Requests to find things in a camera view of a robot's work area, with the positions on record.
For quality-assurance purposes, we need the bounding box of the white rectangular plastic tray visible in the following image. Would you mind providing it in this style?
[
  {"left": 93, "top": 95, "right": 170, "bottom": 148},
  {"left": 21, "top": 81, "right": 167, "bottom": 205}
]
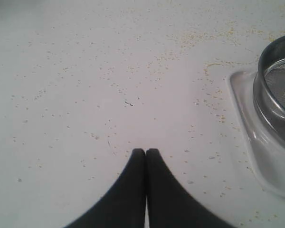
[{"left": 227, "top": 71, "right": 285, "bottom": 198}]

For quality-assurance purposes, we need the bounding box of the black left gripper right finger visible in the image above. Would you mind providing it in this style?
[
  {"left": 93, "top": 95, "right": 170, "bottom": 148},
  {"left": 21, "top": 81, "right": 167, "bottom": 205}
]
[{"left": 145, "top": 149, "right": 232, "bottom": 228}]

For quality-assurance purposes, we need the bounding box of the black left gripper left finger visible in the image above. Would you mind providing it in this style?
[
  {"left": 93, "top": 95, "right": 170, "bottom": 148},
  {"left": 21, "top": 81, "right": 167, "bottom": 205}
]
[{"left": 67, "top": 149, "right": 146, "bottom": 228}]

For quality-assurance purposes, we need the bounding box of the round steel mesh sieve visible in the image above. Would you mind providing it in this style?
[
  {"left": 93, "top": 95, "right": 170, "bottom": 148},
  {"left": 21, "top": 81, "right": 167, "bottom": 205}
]
[{"left": 253, "top": 36, "right": 285, "bottom": 144}]

